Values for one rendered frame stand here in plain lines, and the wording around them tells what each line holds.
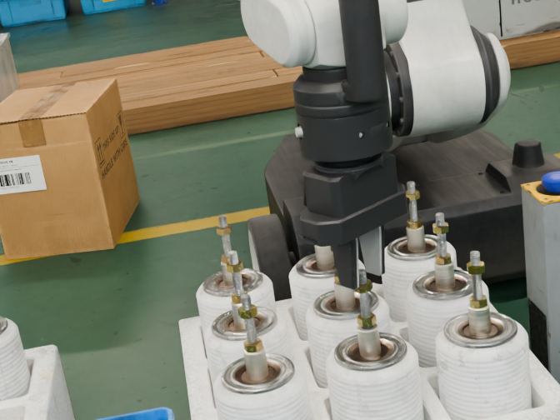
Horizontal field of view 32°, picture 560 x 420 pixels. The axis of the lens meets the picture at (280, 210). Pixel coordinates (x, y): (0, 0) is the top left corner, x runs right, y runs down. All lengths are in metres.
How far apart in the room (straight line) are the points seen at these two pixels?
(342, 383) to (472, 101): 0.54
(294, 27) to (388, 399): 0.38
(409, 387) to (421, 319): 0.14
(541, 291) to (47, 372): 0.62
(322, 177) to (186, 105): 2.06
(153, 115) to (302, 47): 2.11
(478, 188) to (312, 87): 0.76
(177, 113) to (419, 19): 1.63
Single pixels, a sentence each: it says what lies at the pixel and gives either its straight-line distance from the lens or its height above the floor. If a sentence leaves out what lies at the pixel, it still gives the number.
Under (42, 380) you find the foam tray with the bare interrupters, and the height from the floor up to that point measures 0.18.
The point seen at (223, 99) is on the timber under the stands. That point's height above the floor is 0.06.
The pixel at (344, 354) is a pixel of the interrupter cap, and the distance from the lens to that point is 1.03.
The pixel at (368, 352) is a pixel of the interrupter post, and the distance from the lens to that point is 1.02.
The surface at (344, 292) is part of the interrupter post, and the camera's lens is 1.12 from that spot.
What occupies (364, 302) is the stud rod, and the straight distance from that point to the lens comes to 1.00.
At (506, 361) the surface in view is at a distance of 1.03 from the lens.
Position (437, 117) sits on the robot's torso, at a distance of 1.41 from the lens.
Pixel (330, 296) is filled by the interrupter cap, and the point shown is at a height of 0.25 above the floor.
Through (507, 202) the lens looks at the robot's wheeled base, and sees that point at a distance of 1.59.
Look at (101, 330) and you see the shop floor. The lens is 1.77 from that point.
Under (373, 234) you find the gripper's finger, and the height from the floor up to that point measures 0.38.
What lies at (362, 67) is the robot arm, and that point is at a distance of 0.86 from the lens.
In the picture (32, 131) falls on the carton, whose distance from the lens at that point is 2.07.
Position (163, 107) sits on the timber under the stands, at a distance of 2.96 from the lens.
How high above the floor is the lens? 0.75
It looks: 20 degrees down
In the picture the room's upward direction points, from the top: 8 degrees counter-clockwise
